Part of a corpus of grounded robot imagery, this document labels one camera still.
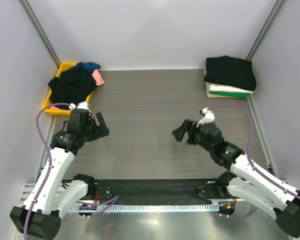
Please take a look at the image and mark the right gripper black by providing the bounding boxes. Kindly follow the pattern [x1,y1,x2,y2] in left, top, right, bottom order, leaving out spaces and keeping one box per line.
[172,118,214,154]

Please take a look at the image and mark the black t shirt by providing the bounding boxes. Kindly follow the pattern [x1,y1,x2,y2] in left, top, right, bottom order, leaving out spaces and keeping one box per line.
[204,55,257,92]

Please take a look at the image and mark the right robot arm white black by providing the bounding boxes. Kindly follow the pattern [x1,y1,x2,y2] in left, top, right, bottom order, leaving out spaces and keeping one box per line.
[172,107,300,238]

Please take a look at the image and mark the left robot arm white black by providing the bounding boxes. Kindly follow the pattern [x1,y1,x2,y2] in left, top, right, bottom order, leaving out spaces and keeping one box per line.
[10,101,110,240]

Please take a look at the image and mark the black shirt in bin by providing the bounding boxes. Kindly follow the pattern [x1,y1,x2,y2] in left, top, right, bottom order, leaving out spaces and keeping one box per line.
[48,69,97,105]

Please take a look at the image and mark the pink shirt in bin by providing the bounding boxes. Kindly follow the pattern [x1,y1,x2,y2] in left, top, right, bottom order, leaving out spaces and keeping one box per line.
[51,70,105,110]

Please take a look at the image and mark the folded white t shirt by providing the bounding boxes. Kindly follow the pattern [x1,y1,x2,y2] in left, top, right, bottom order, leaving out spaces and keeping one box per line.
[205,82,253,94]

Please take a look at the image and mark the blue shirt in bin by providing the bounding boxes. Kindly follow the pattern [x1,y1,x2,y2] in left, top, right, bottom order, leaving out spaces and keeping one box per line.
[68,61,101,74]

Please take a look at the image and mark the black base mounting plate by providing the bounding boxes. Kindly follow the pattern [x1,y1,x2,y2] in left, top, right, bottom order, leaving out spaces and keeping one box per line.
[94,178,237,215]

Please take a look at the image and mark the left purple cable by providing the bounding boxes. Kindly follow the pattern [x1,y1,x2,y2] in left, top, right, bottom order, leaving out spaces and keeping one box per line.
[23,102,120,240]

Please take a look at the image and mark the slotted cable duct strip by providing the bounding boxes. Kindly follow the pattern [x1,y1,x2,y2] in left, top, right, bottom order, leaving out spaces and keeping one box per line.
[69,202,219,214]

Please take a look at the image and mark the left aluminium frame post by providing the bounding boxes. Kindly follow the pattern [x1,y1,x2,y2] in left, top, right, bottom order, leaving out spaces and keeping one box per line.
[18,0,62,69]

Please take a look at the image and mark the aluminium frame post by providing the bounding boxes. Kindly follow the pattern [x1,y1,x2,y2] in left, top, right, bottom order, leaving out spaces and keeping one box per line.
[18,0,62,69]
[245,0,287,61]

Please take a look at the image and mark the right aluminium frame post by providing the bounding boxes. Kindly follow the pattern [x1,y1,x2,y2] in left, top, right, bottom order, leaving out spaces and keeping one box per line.
[245,0,287,61]

